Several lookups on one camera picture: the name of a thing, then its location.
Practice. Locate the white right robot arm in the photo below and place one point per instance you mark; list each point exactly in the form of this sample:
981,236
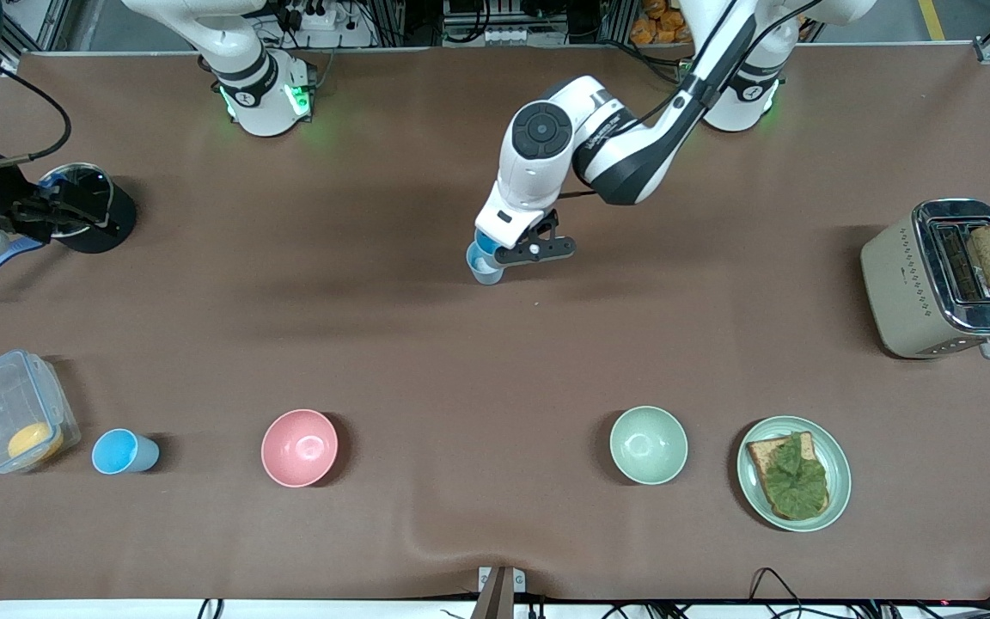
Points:
259,82

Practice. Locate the pink bowl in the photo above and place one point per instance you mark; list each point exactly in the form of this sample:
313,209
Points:
299,448

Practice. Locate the power strip with plugs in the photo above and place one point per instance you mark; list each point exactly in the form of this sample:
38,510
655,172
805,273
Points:
314,13

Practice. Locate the white socket strip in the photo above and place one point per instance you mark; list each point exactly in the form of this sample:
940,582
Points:
512,37

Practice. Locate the green lettuce leaf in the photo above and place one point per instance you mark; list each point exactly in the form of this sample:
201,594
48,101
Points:
797,477

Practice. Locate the pale green bowl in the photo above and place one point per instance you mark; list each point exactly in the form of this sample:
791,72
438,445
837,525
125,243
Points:
648,445

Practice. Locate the brown toast slice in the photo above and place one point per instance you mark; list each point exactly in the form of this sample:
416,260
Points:
761,456

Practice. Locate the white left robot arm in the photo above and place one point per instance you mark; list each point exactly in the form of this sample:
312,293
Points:
632,159

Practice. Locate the metal table bracket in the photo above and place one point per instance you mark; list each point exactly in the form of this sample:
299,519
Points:
501,589

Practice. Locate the pale green plate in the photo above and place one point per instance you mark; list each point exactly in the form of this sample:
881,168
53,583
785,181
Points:
839,468

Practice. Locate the yellow round food piece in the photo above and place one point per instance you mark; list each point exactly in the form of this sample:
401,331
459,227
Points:
34,441

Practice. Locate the bag of orange snacks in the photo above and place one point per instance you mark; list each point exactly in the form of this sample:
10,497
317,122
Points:
658,26

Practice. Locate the beige and chrome toaster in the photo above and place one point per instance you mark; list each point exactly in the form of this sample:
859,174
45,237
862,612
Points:
899,292

